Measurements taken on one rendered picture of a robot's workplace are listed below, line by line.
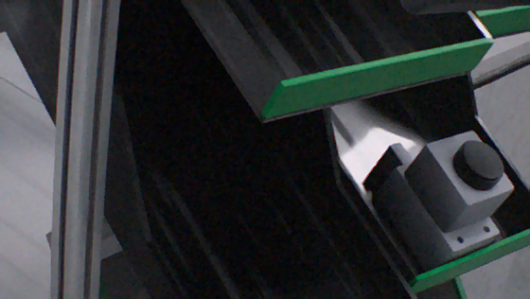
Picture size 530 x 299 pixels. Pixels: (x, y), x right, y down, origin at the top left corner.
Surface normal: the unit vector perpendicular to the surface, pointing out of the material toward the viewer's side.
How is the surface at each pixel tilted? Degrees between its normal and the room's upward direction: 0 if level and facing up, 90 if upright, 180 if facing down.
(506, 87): 90
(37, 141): 0
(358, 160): 25
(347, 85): 115
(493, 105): 90
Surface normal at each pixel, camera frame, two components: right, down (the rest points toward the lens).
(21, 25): -0.78, 0.20
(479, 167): 0.38, -0.60
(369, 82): 0.50, 0.77
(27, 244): 0.13, -0.87
